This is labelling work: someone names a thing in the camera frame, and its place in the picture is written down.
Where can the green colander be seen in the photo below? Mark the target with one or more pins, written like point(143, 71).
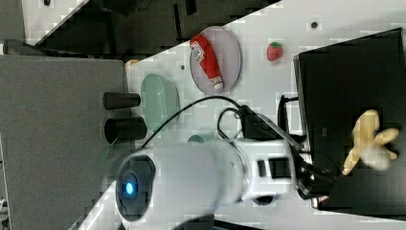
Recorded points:
point(160, 100)

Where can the plush peeled banana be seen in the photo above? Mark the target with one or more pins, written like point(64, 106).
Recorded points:
point(369, 144)

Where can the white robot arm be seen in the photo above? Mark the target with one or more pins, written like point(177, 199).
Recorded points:
point(162, 188)

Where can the red strawberry toy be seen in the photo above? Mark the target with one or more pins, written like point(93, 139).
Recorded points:
point(274, 51)

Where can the black cup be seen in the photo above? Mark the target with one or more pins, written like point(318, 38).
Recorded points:
point(116, 100)

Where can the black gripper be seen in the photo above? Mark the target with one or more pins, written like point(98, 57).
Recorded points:
point(312, 181)

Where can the plush red ketchup bottle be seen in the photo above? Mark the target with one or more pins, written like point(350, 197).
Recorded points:
point(203, 53)

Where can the grey partition panel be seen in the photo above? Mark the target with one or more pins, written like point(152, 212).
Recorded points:
point(52, 139)

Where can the grey round plate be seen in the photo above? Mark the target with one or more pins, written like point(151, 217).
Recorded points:
point(228, 57)

